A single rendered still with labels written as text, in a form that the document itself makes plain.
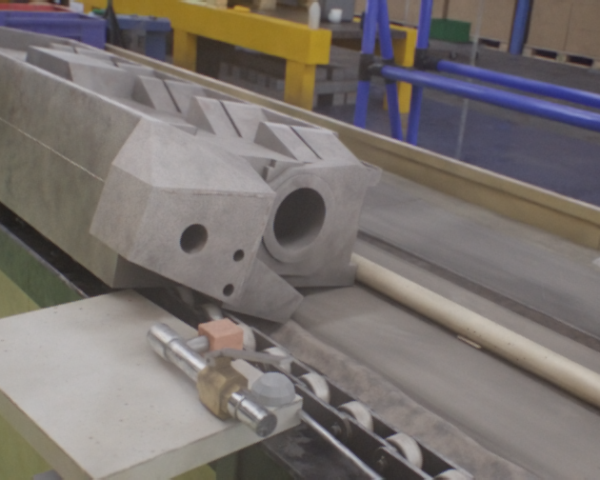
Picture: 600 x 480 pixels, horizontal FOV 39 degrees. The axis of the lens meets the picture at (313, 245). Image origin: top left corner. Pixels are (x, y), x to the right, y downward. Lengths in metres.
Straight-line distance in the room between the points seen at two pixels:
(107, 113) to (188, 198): 0.18
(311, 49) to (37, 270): 4.82
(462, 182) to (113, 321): 0.91
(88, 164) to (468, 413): 0.52
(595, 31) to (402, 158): 9.41
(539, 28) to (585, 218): 10.12
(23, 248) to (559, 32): 10.45
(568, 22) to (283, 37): 5.85
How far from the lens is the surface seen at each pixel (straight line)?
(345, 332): 1.04
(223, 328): 0.85
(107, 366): 0.84
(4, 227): 1.30
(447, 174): 1.68
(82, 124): 1.05
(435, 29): 10.60
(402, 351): 1.02
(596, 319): 1.21
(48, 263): 1.16
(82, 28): 2.79
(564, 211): 1.52
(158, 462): 0.72
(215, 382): 0.74
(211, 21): 6.86
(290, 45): 6.04
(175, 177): 0.87
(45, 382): 0.82
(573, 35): 11.28
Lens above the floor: 1.20
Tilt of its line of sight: 20 degrees down
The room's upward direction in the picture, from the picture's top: 6 degrees clockwise
